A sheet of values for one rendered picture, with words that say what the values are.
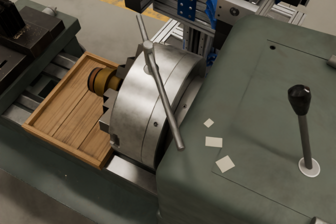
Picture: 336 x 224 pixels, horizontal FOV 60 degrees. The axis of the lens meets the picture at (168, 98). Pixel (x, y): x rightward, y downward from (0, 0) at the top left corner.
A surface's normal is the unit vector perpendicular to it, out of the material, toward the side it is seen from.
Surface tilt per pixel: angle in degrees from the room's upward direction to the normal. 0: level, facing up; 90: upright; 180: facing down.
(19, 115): 0
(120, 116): 50
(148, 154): 74
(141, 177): 0
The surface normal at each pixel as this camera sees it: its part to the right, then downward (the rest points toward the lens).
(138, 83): -0.15, -0.25
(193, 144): -0.15, -0.59
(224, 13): -0.54, 0.71
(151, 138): -0.37, 0.33
